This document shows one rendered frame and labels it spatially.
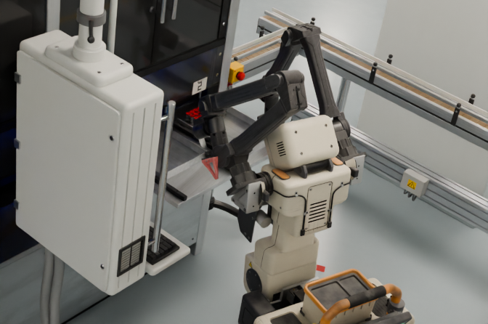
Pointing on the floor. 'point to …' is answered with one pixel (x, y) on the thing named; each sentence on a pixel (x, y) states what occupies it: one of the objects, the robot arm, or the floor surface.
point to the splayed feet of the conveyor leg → (223, 207)
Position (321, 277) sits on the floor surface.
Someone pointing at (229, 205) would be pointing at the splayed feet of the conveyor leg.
